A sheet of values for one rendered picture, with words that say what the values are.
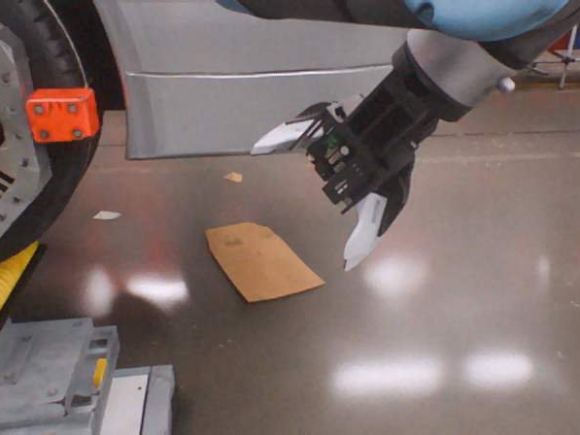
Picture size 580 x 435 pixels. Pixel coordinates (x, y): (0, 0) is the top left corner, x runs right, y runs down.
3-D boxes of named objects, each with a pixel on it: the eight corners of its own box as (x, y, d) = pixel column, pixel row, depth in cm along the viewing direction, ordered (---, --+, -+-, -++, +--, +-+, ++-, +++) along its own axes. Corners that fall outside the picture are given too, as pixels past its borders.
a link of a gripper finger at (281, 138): (216, 136, 50) (297, 129, 45) (254, 122, 54) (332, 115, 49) (222, 168, 51) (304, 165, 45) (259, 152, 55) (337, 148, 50)
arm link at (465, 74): (465, -13, 40) (538, 69, 40) (422, 34, 43) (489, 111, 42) (430, -10, 35) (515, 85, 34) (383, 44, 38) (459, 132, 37)
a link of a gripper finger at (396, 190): (347, 226, 50) (359, 140, 46) (355, 220, 52) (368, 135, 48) (392, 244, 48) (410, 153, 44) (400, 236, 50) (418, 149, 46)
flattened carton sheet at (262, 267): (265, 224, 239) (265, 217, 237) (325, 286, 194) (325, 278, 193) (200, 238, 227) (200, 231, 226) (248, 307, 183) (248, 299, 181)
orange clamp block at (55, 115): (46, 129, 92) (100, 127, 93) (32, 144, 85) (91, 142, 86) (37, 88, 89) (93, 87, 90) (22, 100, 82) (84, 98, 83)
